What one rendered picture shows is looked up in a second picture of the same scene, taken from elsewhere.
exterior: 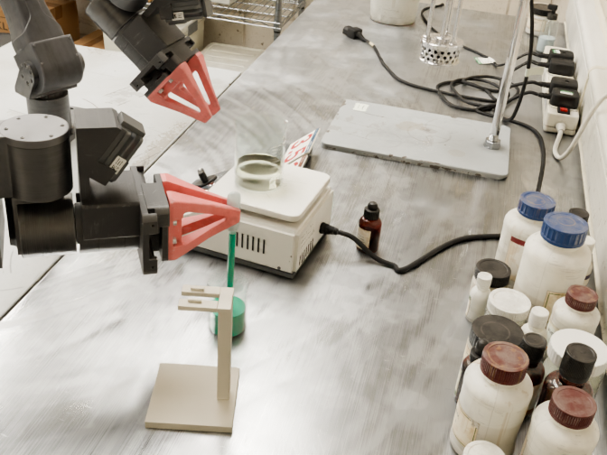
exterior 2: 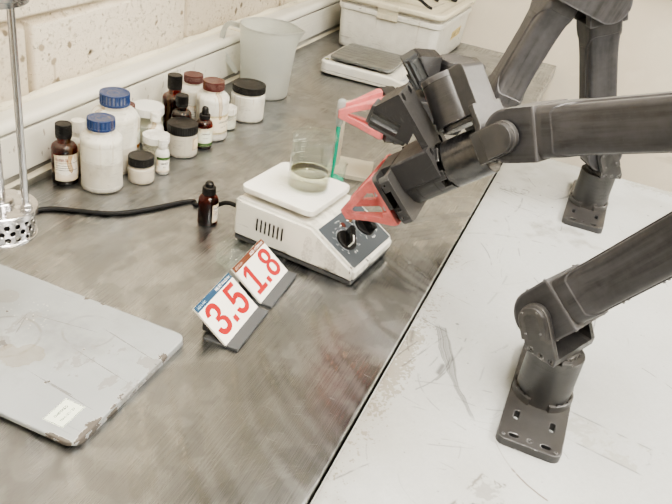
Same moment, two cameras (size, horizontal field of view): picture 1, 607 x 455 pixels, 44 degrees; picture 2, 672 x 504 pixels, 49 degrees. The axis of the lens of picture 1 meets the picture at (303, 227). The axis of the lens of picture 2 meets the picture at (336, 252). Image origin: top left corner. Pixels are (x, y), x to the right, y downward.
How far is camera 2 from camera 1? 1.78 m
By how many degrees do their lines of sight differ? 118
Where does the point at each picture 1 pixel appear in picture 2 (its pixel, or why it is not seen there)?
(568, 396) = (194, 75)
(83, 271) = (431, 237)
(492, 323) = (182, 124)
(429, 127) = not seen: outside the picture
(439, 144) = (15, 312)
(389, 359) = (235, 165)
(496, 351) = (217, 82)
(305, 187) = (269, 178)
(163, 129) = (398, 401)
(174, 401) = (360, 165)
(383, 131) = (75, 347)
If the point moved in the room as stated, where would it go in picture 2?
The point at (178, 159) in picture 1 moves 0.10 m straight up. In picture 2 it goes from (372, 341) to (387, 274)
